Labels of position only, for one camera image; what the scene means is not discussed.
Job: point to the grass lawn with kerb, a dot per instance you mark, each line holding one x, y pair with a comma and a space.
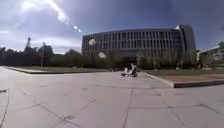
60, 70

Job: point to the large curved multi-storey building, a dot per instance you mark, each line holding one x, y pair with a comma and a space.
140, 41

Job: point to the row of trees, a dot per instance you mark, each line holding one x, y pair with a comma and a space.
66, 59

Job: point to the low pale building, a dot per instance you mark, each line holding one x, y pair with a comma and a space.
213, 55

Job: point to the raised bed with kerb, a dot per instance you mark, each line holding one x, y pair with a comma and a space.
190, 77

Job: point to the person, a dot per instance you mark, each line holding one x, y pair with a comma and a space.
133, 68

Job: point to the pole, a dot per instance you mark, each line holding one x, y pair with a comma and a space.
42, 55

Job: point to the small vehicle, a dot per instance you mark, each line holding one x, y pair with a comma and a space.
128, 72

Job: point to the grey concrete slab plaza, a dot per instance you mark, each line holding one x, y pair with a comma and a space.
100, 100

